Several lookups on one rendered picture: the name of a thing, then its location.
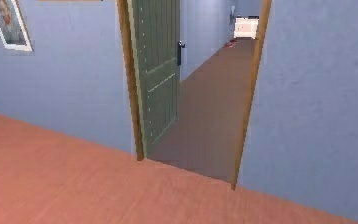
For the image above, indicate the green room door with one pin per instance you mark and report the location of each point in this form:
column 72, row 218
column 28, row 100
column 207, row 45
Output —
column 158, row 66

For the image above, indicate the small red floor object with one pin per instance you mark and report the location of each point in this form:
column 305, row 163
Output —
column 231, row 43

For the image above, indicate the white chest of drawers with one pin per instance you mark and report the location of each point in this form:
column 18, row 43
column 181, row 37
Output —
column 245, row 27

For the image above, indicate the white framed wall picture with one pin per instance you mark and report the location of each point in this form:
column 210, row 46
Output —
column 10, row 25

